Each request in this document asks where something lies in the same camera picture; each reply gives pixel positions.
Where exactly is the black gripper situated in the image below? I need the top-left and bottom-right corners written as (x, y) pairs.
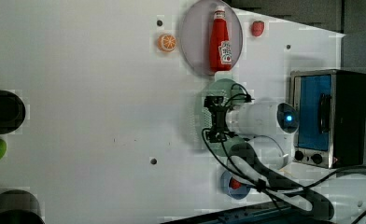
top-left (204, 96), bottom-right (233, 143)

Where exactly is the red strawberry toy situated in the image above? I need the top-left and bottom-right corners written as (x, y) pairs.
top-left (251, 21), bottom-right (265, 37)

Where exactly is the orange slice toy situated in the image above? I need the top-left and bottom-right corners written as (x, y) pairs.
top-left (157, 34), bottom-right (176, 52)

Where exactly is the silver toaster oven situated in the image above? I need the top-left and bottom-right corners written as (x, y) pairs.
top-left (289, 69), bottom-right (366, 169)

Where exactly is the mint green plastic strainer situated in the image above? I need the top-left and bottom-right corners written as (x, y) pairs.
top-left (191, 72), bottom-right (253, 157)

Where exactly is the black round object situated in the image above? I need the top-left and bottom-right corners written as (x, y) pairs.
top-left (0, 90), bottom-right (26, 134)
top-left (0, 189), bottom-right (46, 224)

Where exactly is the blue bowl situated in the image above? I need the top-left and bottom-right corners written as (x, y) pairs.
top-left (220, 171), bottom-right (251, 200)

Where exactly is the black round object upper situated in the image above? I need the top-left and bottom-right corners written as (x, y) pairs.
top-left (0, 90), bottom-right (26, 134)

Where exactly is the black round object lower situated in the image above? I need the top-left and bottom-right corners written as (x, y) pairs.
top-left (0, 189), bottom-right (46, 224)

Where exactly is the red ketchup bottle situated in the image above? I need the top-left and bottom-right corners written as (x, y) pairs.
top-left (209, 6), bottom-right (232, 72)

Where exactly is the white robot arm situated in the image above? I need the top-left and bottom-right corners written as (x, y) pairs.
top-left (202, 93), bottom-right (334, 221)

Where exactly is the strawberry in blue bowl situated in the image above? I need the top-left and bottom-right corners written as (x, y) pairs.
top-left (229, 178), bottom-right (242, 189)

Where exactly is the grey round plate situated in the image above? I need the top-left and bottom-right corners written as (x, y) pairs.
top-left (179, 0), bottom-right (244, 76)

